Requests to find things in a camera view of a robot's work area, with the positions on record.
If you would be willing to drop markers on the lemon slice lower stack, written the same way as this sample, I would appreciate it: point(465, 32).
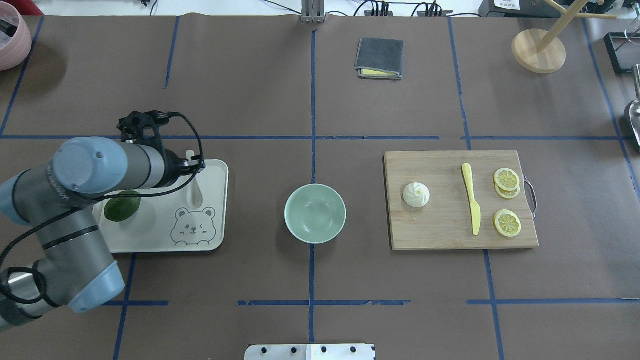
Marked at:
point(507, 194)

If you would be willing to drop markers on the bamboo cutting board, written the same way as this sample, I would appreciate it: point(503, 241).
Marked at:
point(445, 222)

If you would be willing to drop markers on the lemon slice stack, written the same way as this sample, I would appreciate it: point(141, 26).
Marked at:
point(507, 194)
point(507, 179)

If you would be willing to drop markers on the single lemon slice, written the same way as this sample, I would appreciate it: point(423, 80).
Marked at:
point(507, 223)

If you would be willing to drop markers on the pink bowl with ice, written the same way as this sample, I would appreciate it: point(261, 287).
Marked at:
point(14, 49)

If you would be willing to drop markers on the red bottle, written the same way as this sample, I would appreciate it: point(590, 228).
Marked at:
point(26, 7)

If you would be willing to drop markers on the green avocado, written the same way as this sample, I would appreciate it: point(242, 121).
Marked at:
point(120, 209)

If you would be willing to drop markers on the lemon slice upper stack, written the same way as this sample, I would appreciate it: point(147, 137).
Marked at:
point(507, 179)

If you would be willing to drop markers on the steel scoop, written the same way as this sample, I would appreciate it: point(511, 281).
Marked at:
point(631, 119)

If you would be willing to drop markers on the aluminium frame post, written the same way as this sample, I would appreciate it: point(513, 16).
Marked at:
point(313, 11)

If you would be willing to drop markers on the white ceramic spoon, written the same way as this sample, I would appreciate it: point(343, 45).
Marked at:
point(194, 196)

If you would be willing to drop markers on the yellow plastic knife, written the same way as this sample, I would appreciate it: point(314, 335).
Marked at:
point(475, 209)

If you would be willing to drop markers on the green ceramic bowl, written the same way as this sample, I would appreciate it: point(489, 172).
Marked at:
point(315, 214)

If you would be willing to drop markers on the cream bear tray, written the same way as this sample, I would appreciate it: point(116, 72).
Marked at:
point(166, 223)

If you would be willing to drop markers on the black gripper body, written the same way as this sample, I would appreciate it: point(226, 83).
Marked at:
point(173, 168)

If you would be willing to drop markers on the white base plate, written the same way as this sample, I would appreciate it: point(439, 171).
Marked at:
point(322, 351)

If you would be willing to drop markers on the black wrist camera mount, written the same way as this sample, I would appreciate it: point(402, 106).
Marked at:
point(143, 128)

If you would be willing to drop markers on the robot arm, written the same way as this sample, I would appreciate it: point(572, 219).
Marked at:
point(56, 200)

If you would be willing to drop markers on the wooden mug tree stand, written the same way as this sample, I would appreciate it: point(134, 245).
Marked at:
point(540, 51)

